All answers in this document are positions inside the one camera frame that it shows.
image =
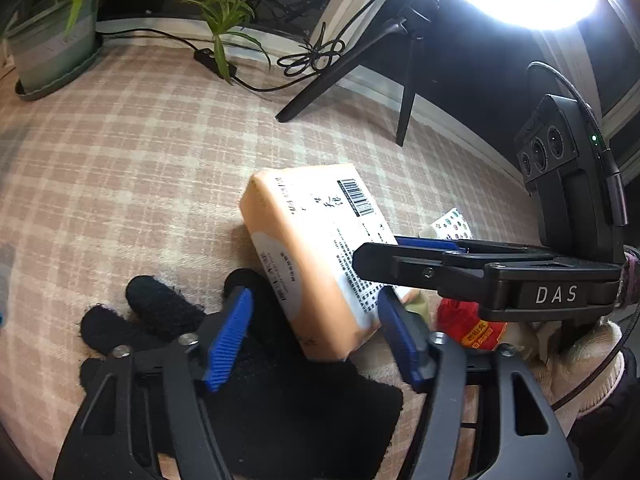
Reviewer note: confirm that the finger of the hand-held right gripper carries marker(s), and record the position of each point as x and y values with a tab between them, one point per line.
430	242
390	262

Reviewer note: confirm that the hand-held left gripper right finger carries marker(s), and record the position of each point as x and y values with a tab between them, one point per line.
400	330

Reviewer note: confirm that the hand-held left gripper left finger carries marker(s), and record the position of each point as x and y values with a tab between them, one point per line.
227	340

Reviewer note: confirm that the white dotted cloth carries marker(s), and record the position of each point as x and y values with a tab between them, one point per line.
452	222

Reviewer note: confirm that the pale yellow cloth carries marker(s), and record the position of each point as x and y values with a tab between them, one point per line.
419	305

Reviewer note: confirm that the red cloth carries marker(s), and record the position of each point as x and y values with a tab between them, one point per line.
452	312

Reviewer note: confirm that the orange tissue pack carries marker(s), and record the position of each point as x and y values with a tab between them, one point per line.
300	240

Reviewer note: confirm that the black fleece glove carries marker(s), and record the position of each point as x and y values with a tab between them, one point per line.
300	410

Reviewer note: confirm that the person's right forearm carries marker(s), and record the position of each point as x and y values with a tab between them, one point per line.
615	435

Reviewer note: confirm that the person's right hand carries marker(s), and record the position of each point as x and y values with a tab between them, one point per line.
595	360

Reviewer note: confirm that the black tripod stand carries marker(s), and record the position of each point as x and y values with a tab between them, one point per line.
320	85

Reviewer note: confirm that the plaid tablecloth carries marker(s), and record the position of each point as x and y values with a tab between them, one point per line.
125	160

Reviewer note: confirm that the potted spider plant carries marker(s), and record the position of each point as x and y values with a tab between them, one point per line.
50	35

